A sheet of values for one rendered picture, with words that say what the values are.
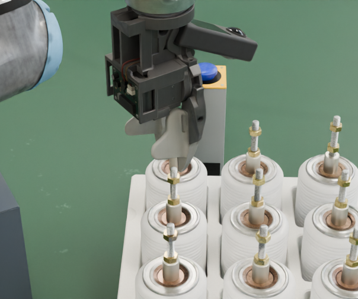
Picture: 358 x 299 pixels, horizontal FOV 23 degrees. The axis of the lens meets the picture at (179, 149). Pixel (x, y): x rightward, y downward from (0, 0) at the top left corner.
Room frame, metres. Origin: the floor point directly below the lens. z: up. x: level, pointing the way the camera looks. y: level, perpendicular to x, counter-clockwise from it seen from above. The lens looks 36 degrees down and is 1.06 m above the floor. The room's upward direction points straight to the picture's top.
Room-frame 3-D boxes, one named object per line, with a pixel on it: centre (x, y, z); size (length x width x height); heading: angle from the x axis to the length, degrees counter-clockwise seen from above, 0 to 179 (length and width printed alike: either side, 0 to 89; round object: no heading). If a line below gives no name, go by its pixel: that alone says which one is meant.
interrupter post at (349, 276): (0.82, -0.23, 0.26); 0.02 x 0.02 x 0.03
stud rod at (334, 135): (1.06, -0.23, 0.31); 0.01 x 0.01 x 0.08
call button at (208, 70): (1.23, -0.04, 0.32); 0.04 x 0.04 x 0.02
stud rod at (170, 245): (0.83, 0.01, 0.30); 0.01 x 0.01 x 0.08
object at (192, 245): (0.95, 0.01, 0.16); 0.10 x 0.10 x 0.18
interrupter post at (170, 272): (0.83, 0.01, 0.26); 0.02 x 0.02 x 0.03
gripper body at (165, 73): (0.81, 0.03, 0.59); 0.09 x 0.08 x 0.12; 124
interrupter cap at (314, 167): (1.06, -0.23, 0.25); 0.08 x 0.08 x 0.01
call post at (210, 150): (1.23, -0.04, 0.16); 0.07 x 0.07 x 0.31; 88
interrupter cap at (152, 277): (0.83, 0.01, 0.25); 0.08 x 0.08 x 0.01
